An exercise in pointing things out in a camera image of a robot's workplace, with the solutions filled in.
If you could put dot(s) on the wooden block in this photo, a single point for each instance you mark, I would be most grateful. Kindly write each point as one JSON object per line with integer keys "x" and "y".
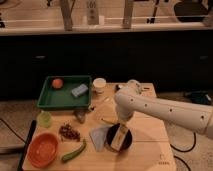
{"x": 120, "y": 132}

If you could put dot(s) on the light green plastic cup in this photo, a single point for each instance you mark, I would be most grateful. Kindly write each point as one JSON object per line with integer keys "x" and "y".
{"x": 44, "y": 119}

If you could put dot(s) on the brown grape bunch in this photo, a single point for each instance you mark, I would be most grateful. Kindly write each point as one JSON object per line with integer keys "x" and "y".
{"x": 68, "y": 132}

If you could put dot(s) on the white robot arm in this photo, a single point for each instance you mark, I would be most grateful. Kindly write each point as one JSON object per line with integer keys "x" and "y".
{"x": 195, "y": 117}

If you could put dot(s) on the green plastic tray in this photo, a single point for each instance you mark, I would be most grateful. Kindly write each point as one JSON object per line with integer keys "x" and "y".
{"x": 63, "y": 99}

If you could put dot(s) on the orange bowl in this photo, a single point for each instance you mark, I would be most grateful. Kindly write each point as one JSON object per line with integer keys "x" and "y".
{"x": 42, "y": 150}

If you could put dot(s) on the grey blue cloth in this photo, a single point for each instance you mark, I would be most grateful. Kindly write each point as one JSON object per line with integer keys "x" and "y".
{"x": 98, "y": 137}

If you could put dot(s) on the metal cup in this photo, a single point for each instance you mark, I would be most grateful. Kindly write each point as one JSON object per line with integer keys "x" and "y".
{"x": 80, "y": 115}

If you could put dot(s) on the green cucumber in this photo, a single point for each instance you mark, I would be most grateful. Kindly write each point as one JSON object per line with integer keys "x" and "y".
{"x": 75, "y": 153}

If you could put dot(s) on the yellow banana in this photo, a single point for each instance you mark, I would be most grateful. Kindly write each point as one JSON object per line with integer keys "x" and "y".
{"x": 109, "y": 122}

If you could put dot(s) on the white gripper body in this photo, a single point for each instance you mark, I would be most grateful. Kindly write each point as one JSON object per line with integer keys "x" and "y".
{"x": 124, "y": 116}

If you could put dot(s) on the white cup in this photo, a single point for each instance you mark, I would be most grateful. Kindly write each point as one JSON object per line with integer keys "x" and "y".
{"x": 99, "y": 84}

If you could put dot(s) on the grey blue sponge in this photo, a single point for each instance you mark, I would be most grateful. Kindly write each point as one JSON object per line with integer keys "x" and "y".
{"x": 80, "y": 90}

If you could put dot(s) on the orange fruit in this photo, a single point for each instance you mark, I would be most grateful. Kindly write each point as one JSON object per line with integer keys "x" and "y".
{"x": 57, "y": 83}

